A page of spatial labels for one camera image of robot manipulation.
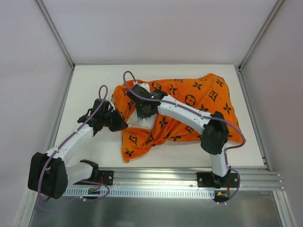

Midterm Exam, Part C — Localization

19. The white pillow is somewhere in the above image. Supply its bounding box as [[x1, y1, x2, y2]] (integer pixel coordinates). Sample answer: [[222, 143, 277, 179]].
[[126, 110, 157, 130]]

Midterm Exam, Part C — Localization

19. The orange patterned pillowcase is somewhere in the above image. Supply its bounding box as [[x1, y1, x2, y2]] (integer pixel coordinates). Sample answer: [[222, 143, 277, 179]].
[[112, 73, 243, 163]]

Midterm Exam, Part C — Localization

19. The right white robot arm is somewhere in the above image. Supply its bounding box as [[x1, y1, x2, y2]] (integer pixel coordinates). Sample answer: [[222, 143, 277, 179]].
[[127, 84, 231, 189]]

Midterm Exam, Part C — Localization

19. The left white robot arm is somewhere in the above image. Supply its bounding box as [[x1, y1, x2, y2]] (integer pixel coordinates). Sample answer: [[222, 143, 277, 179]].
[[27, 98, 128, 199]]

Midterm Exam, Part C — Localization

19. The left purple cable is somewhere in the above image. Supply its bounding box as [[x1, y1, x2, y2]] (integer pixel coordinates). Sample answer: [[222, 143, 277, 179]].
[[37, 85, 110, 203]]

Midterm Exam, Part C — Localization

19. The purple cable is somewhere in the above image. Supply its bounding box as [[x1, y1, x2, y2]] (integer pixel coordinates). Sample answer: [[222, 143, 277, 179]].
[[37, 85, 110, 203], [122, 70, 245, 204]]

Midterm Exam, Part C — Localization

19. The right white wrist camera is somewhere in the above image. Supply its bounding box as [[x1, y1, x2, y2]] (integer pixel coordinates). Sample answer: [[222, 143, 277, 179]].
[[133, 82, 150, 92]]

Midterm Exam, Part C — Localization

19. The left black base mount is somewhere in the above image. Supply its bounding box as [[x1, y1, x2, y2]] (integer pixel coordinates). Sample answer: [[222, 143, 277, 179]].
[[94, 170, 114, 186]]

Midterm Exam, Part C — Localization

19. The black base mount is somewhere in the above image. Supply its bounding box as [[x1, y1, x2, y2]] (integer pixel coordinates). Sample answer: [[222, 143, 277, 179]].
[[196, 172, 240, 189], [94, 170, 114, 186]]

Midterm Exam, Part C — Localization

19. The aluminium mounting rail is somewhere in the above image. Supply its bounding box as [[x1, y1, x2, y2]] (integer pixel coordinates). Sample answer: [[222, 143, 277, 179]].
[[63, 166, 284, 191]]

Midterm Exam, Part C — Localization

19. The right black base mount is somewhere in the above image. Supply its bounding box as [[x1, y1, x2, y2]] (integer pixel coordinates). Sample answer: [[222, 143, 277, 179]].
[[196, 172, 240, 189]]

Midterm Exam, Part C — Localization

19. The left aluminium frame post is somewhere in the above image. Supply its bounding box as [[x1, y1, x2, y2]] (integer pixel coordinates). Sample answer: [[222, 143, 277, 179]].
[[34, 0, 75, 70]]

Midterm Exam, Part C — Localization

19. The aluminium frame post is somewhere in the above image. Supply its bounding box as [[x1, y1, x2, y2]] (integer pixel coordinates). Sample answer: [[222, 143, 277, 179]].
[[34, 0, 75, 70], [238, 0, 285, 71]]

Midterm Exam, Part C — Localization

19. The white slotted cable duct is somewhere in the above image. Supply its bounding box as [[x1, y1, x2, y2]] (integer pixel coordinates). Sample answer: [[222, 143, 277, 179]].
[[63, 187, 215, 199]]

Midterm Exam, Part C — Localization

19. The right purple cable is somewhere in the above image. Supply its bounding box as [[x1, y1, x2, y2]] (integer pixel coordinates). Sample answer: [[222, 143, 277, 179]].
[[122, 70, 245, 204]]

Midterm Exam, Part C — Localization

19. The right aluminium frame post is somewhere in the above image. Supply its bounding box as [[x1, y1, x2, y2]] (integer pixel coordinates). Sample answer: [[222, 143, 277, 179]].
[[238, 0, 285, 71]]

